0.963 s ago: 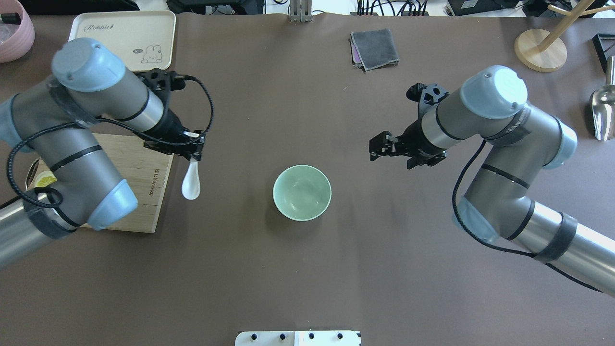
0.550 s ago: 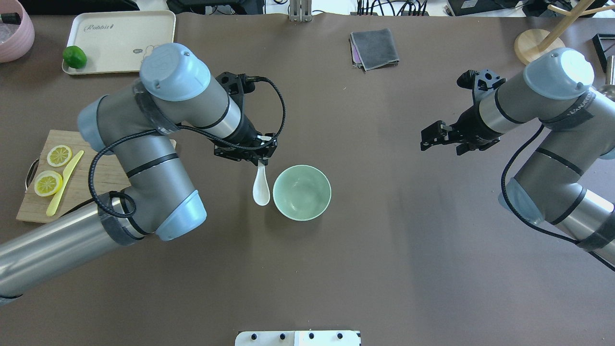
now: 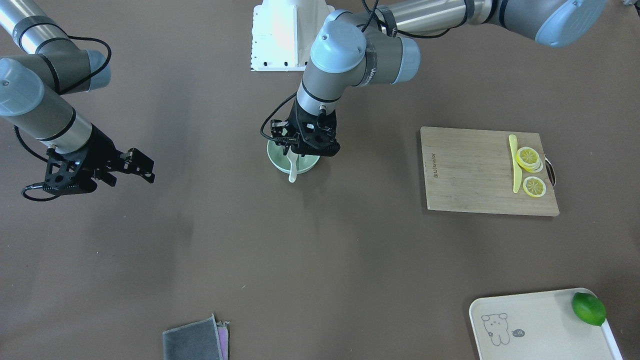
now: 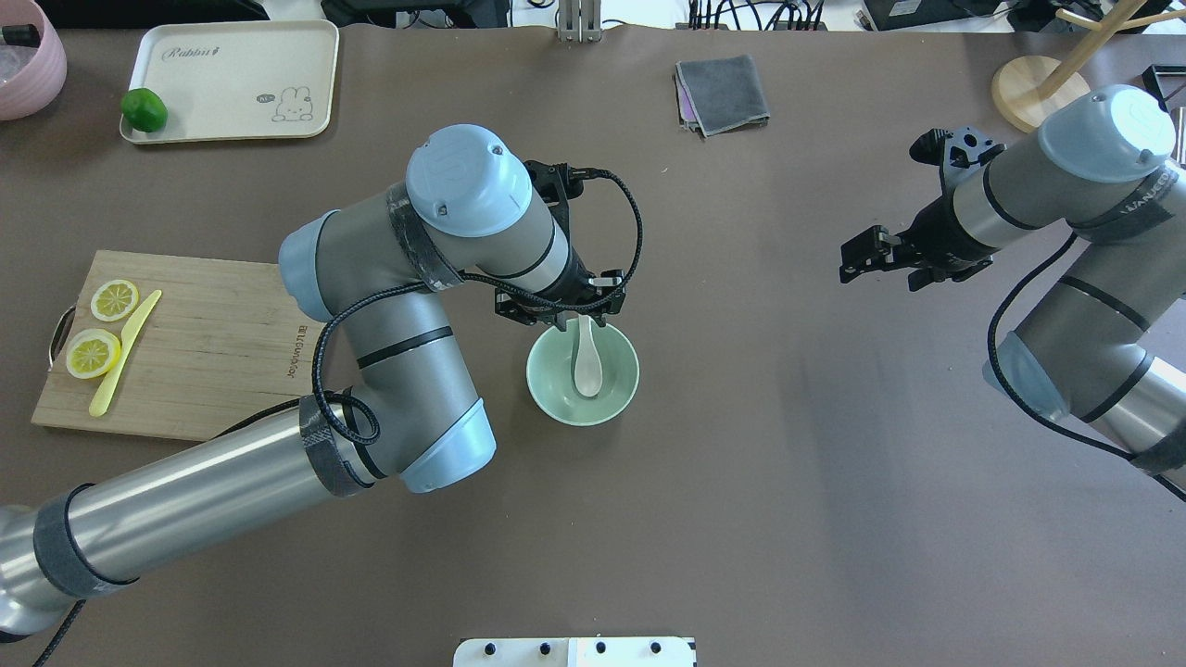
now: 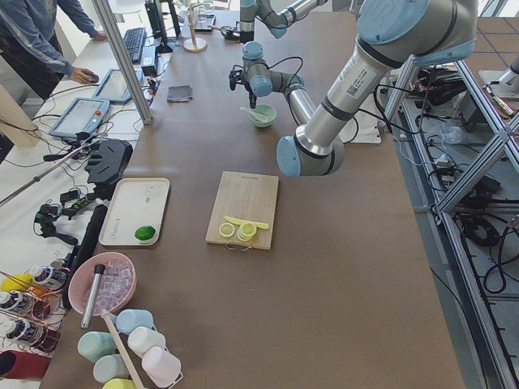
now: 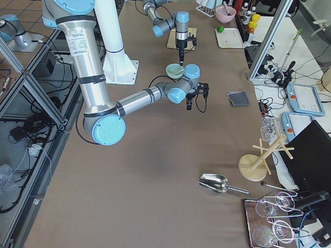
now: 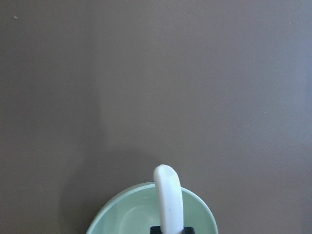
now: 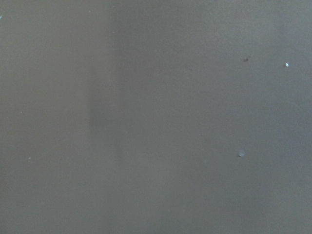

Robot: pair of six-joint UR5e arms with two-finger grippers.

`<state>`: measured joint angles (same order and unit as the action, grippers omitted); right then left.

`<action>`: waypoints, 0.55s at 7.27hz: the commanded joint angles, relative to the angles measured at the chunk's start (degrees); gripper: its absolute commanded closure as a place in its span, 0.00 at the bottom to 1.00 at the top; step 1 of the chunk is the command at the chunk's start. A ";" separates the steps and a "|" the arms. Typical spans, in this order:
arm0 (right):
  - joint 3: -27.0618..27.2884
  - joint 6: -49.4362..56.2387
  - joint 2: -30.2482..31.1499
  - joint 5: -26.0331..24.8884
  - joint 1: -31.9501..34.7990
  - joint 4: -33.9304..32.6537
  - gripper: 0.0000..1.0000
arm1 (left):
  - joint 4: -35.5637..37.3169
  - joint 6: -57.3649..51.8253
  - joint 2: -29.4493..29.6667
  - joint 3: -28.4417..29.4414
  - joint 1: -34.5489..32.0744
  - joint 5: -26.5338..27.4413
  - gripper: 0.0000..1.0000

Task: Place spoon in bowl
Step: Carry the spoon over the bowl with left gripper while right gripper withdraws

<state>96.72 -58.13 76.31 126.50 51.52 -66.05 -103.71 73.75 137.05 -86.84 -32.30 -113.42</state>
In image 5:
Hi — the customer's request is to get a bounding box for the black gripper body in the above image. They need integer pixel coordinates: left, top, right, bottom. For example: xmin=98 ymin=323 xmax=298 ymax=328
xmin=244 ymin=81 xmax=257 ymax=100

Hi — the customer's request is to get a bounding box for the light green bowl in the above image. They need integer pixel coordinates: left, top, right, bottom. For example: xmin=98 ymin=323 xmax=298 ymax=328
xmin=251 ymin=104 xmax=277 ymax=128

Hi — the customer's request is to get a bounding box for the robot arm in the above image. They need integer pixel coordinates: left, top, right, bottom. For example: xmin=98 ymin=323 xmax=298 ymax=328
xmin=238 ymin=0 xmax=326 ymax=44
xmin=229 ymin=1 xmax=478 ymax=177

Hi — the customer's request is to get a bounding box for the metal muddler in bowl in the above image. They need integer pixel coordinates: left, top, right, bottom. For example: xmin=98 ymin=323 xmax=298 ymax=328
xmin=80 ymin=264 xmax=105 ymax=330

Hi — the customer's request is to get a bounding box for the pink bowl with ice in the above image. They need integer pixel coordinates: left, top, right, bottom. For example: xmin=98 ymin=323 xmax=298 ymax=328
xmin=68 ymin=252 xmax=137 ymax=316

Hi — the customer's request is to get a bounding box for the person's hand on mouse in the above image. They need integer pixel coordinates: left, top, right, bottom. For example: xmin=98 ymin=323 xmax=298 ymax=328
xmin=71 ymin=67 xmax=98 ymax=84

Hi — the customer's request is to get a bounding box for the metal scoop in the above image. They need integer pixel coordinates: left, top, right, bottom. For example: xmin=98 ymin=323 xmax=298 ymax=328
xmin=209 ymin=24 xmax=240 ymax=42

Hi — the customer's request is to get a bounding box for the wooden mug tree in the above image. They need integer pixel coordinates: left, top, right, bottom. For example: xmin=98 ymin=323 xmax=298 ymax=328
xmin=182 ymin=5 xmax=208 ymax=53

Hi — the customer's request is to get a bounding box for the grey folded cloth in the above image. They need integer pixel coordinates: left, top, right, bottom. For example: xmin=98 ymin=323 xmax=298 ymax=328
xmin=166 ymin=85 xmax=193 ymax=103

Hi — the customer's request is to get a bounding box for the bamboo cutting board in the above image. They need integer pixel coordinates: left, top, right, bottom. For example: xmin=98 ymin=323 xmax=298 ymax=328
xmin=205 ymin=171 xmax=279 ymax=250

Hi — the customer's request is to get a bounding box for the black keyboard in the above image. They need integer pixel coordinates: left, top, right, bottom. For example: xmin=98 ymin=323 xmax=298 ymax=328
xmin=122 ymin=28 xmax=146 ymax=64

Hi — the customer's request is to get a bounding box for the yellow plastic knife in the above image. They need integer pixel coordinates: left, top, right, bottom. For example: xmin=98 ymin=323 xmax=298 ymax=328
xmin=224 ymin=216 xmax=270 ymax=230

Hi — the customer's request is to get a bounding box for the far teach pendant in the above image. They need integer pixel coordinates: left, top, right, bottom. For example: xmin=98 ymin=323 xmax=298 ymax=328
xmin=92 ymin=69 xmax=131 ymax=105

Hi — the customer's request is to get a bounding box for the teach pendant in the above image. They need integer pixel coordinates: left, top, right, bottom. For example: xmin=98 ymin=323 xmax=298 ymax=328
xmin=49 ymin=97 xmax=110 ymax=139
xmin=92 ymin=69 xmax=131 ymax=105

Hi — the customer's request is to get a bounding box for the stacked lemon slice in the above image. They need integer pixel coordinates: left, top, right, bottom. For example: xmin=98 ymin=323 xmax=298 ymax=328
xmin=237 ymin=222 xmax=257 ymax=242

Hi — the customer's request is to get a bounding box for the cream rabbit tray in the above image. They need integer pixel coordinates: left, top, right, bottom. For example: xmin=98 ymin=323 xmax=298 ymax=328
xmin=98 ymin=177 xmax=170 ymax=246

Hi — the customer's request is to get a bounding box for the near teach pendant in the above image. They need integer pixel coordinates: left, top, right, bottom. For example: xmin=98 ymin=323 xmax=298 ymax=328
xmin=49 ymin=97 xmax=110 ymax=139

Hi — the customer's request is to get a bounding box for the green lime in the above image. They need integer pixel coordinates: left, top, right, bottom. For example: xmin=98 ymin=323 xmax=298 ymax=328
xmin=134 ymin=224 xmax=157 ymax=242

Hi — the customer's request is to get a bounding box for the blue cup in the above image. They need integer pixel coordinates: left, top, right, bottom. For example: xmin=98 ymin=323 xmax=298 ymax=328
xmin=116 ymin=309 xmax=154 ymax=335

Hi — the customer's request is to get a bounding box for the white cup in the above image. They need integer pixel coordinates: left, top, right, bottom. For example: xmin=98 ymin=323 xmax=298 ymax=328
xmin=127 ymin=326 xmax=166 ymax=357

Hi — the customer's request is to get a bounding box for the pink cup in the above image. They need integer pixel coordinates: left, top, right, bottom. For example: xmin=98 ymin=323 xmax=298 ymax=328
xmin=141 ymin=346 xmax=182 ymax=388

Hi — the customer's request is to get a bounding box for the green cup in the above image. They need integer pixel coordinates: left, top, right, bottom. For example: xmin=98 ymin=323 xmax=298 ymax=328
xmin=77 ymin=331 xmax=116 ymax=363

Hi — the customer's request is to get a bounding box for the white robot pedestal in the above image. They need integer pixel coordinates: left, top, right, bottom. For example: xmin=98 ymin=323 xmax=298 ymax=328
xmin=339 ymin=95 xmax=381 ymax=143

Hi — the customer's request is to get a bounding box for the lemon slice near handle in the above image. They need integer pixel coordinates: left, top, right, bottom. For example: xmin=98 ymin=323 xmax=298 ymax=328
xmin=218 ymin=222 xmax=236 ymax=238

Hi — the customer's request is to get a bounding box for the aluminium frame post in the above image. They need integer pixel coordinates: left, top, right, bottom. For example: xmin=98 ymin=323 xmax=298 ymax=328
xmin=92 ymin=0 xmax=152 ymax=125

